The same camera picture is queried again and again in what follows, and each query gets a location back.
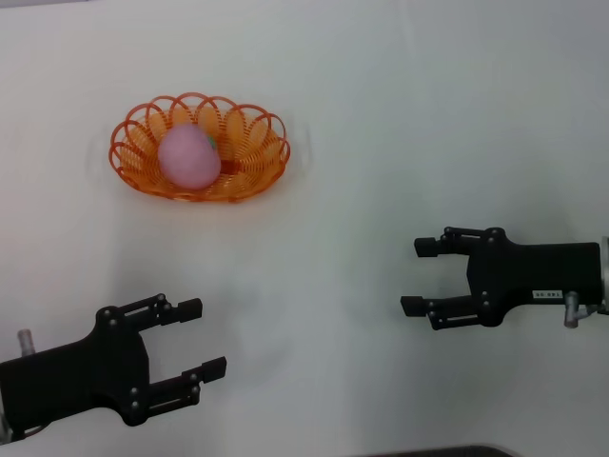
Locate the orange woven plastic basket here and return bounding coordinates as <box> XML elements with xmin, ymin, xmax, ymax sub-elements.
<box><xmin>108</xmin><ymin>92</ymin><xmax>291</xmax><ymax>205</ymax></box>

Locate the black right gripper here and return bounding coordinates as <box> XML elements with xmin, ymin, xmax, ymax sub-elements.
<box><xmin>400</xmin><ymin>226</ymin><xmax>603</xmax><ymax>331</ymax></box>

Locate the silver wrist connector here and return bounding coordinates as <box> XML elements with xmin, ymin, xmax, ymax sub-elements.
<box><xmin>563</xmin><ymin>290</ymin><xmax>599</xmax><ymax>329</ymax></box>
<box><xmin>17</xmin><ymin>328</ymin><xmax>37</xmax><ymax>356</ymax></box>

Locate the pink peach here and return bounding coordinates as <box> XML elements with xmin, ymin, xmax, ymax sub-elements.
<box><xmin>156</xmin><ymin>124</ymin><xmax>223</xmax><ymax>190</ymax></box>

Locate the dark rounded robot base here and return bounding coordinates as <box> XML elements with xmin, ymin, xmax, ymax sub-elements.
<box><xmin>365</xmin><ymin>443</ymin><xmax>520</xmax><ymax>457</ymax></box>

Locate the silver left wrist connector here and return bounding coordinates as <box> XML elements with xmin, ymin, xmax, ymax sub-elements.
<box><xmin>17</xmin><ymin>328</ymin><xmax>37</xmax><ymax>356</ymax></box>

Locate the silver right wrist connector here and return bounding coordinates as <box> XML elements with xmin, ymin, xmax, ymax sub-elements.
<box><xmin>563</xmin><ymin>290</ymin><xmax>599</xmax><ymax>329</ymax></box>

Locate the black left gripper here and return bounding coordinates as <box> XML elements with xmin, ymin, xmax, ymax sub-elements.
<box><xmin>0</xmin><ymin>293</ymin><xmax>228</xmax><ymax>439</ymax></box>

